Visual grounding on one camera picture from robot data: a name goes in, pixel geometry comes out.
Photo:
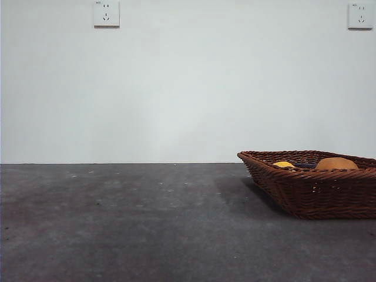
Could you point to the purple toy eggplant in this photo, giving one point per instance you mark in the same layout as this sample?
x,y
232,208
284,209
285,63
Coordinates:
x,y
305,165

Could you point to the yellow vegetable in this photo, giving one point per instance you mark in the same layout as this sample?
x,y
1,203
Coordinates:
x,y
283,164

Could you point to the brown woven wicker basket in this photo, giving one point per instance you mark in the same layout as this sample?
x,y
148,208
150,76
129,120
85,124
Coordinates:
x,y
323,194

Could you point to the white wall socket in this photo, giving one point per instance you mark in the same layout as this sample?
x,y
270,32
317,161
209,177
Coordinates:
x,y
106,13
359,16

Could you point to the tan potato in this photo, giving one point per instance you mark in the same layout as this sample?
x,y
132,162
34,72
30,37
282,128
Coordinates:
x,y
336,164

